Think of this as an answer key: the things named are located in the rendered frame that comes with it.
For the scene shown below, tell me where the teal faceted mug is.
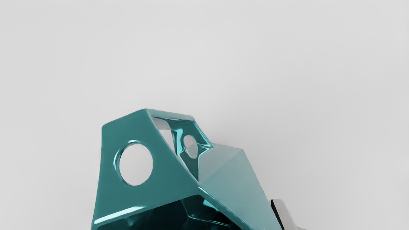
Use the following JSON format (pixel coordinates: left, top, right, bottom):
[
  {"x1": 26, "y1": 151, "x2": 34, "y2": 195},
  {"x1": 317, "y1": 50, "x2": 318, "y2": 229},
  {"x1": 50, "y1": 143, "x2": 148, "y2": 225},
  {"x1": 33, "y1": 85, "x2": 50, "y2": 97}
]
[{"x1": 91, "y1": 108, "x2": 283, "y2": 230}]

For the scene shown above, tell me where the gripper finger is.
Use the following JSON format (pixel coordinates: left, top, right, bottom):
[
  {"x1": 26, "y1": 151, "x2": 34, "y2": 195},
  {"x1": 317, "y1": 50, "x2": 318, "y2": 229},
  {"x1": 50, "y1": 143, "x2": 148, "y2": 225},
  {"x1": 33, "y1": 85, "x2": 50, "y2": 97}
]
[{"x1": 270, "y1": 199, "x2": 307, "y2": 230}]

